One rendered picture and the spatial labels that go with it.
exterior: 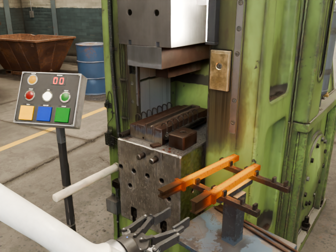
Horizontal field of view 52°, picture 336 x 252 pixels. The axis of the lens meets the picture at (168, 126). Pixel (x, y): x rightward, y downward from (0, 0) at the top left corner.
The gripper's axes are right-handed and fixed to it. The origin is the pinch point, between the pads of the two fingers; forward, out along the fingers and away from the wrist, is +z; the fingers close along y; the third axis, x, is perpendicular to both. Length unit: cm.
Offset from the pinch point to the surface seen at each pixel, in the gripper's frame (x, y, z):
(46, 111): 9, -102, 15
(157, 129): 6, -48, 42
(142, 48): 42, -56, 41
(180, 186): -0.1, -12.0, 17.2
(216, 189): 1.0, -0.2, 22.2
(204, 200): 0.3, 0.6, 14.8
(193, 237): -26.2, -11.5, 25.0
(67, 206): -54, -108, 24
